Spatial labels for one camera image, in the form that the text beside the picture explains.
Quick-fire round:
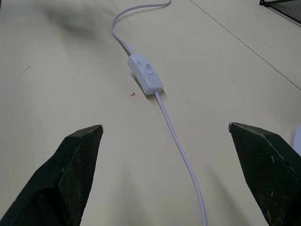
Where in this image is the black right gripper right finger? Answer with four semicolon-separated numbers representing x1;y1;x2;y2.
228;121;301;226

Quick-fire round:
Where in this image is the black wire mesh basket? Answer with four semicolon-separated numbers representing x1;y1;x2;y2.
259;0;301;26

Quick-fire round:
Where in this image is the white inline cord switch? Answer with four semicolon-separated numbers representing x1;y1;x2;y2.
127;55;164;95

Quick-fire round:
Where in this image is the white cable with inline switch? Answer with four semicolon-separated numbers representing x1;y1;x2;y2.
110;0;208;226

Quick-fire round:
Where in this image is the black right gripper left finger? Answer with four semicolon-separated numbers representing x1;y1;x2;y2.
0;124;104;226

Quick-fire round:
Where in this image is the white plastic block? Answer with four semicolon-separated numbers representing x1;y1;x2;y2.
290;124;301;156

